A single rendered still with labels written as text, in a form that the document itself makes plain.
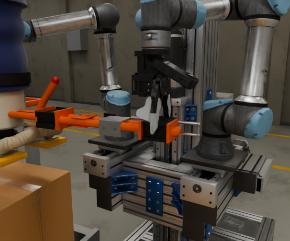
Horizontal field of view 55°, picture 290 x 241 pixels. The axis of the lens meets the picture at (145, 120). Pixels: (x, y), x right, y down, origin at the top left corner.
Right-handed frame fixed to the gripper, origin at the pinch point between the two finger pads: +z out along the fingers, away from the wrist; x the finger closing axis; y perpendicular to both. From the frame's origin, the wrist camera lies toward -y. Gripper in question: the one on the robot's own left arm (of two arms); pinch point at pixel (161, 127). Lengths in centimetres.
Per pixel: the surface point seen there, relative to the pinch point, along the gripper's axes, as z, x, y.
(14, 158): 12.1, 10.6, 43.5
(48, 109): -1.9, 0.1, 39.0
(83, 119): -0.6, 3.3, 23.0
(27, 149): 35, -49, 104
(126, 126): -0.1, 3.5, 8.9
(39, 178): 30, -11, 57
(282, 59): -21, -603, -39
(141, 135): 1.6, 4.4, 3.9
